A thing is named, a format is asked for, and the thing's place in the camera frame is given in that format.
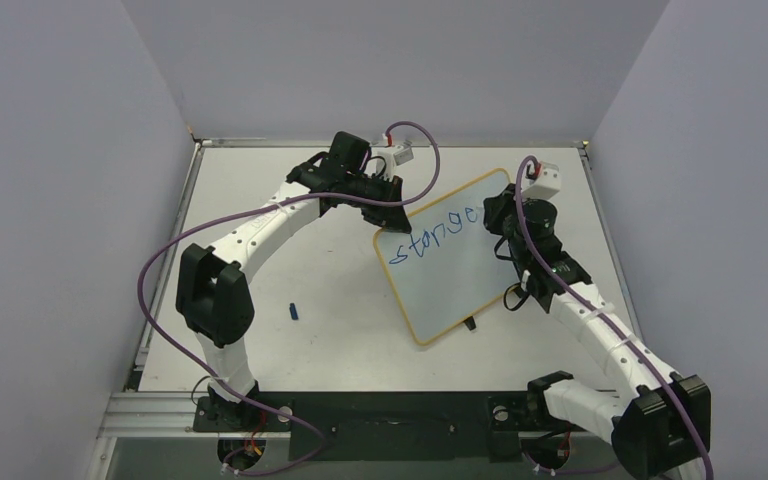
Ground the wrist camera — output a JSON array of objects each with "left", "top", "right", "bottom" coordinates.
[
  {"left": 372, "top": 141, "right": 414, "bottom": 180},
  {"left": 522, "top": 162, "right": 562, "bottom": 200}
]

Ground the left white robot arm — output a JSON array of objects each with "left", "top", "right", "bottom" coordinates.
[{"left": 175, "top": 131, "right": 413, "bottom": 430}]

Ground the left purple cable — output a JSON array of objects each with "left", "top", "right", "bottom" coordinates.
[{"left": 137, "top": 120, "right": 442, "bottom": 478}]

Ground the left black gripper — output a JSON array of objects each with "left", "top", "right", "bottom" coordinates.
[{"left": 344, "top": 172, "right": 410, "bottom": 234}]

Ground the left black whiteboard clip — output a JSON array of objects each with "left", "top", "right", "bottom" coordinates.
[{"left": 463, "top": 316, "right": 477, "bottom": 331}]

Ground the yellow framed whiteboard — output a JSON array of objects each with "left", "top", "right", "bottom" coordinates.
[{"left": 373, "top": 169, "right": 518, "bottom": 346}]

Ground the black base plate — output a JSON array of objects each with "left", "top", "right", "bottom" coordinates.
[{"left": 191, "top": 390, "right": 591, "bottom": 463}]

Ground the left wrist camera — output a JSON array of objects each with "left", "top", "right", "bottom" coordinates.
[{"left": 372, "top": 141, "right": 414, "bottom": 180}]

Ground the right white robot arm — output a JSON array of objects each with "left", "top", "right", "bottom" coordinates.
[{"left": 483, "top": 184, "right": 711, "bottom": 479}]

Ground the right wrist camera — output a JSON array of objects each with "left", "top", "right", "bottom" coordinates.
[{"left": 522, "top": 162, "right": 562, "bottom": 200}]

